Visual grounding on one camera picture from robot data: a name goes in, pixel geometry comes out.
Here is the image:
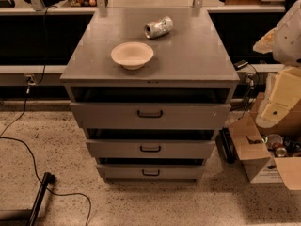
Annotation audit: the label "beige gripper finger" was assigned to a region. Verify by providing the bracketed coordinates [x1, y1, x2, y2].
[253, 28, 276, 54]

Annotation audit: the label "grey top drawer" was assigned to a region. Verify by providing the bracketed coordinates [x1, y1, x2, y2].
[71, 103, 230, 130]

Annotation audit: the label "grey drawer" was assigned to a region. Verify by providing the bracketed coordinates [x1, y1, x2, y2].
[87, 139, 215, 159]
[97, 165, 204, 180]
[71, 103, 230, 130]

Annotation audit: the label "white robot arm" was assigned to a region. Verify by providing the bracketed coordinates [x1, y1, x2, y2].
[253, 0, 301, 67]

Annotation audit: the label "grey metal drawer cabinet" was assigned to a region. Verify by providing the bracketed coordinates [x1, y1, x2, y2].
[60, 8, 239, 168]

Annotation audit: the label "grey middle drawer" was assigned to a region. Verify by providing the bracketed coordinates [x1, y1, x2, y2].
[87, 139, 215, 159]

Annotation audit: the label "grey bottom drawer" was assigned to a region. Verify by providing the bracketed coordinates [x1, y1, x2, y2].
[97, 165, 204, 180]

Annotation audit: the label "small black device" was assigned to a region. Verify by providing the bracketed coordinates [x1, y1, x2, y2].
[233, 60, 248, 70]

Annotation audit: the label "brown cardboard box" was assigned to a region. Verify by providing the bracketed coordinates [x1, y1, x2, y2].
[228, 93, 301, 191]

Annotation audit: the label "cans in cardboard box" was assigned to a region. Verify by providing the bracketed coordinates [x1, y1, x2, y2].
[261, 134, 301, 158]

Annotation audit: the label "black flat object by cabinet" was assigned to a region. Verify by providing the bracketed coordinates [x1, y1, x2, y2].
[219, 128, 235, 164]

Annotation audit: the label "crushed silver soda can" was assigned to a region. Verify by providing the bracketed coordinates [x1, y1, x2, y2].
[144, 16, 173, 40]

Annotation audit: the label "white paper bowl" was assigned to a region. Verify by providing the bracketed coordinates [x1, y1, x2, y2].
[111, 42, 154, 70]

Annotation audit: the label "black metal stand leg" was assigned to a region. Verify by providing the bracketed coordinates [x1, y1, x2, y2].
[26, 172, 55, 226]

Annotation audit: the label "black floor cable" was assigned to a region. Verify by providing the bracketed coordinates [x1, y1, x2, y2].
[0, 88, 92, 226]

